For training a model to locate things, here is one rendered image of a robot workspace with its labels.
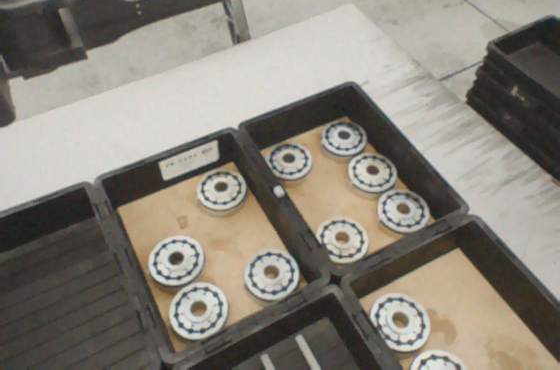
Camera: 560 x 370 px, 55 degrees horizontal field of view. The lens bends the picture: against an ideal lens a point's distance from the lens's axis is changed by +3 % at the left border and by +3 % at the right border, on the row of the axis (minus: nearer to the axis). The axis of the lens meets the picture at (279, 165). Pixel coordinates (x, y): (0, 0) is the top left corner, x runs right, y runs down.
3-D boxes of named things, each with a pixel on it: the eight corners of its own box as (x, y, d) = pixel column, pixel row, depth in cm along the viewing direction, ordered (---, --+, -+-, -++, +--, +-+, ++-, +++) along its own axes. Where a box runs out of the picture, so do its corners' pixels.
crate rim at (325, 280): (93, 185, 102) (90, 177, 100) (234, 131, 111) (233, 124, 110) (167, 374, 81) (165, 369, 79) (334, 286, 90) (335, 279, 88)
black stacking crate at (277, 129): (237, 159, 119) (235, 126, 110) (347, 115, 128) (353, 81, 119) (329, 307, 98) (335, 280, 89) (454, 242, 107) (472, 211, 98)
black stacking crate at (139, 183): (107, 212, 110) (92, 179, 101) (236, 160, 119) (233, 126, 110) (176, 390, 89) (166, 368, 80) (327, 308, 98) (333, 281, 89)
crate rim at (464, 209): (234, 131, 111) (234, 124, 110) (352, 86, 120) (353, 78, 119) (334, 286, 90) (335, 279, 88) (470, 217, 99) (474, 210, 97)
